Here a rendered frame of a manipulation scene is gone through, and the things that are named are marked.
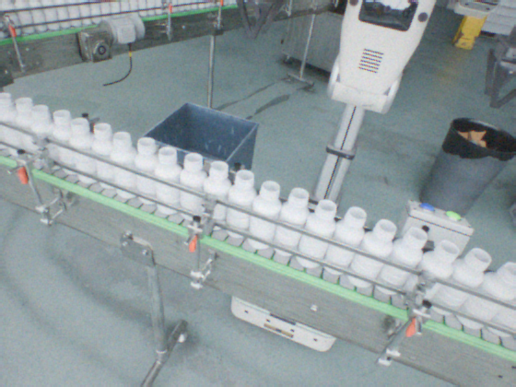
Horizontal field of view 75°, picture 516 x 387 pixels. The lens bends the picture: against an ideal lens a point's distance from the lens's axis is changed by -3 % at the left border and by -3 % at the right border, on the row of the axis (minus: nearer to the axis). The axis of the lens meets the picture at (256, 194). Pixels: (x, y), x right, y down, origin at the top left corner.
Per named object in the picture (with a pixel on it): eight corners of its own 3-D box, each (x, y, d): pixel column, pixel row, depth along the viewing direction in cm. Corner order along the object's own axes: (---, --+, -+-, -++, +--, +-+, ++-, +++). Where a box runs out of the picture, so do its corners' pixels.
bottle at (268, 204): (275, 236, 82) (288, 182, 72) (267, 254, 78) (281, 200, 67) (252, 228, 83) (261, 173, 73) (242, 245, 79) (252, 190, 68)
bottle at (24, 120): (44, 164, 91) (27, 108, 81) (24, 159, 91) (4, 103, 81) (57, 152, 96) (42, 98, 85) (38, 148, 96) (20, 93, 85)
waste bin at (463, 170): (412, 212, 255) (453, 139, 213) (413, 179, 288) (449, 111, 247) (474, 233, 246) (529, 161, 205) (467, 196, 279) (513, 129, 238)
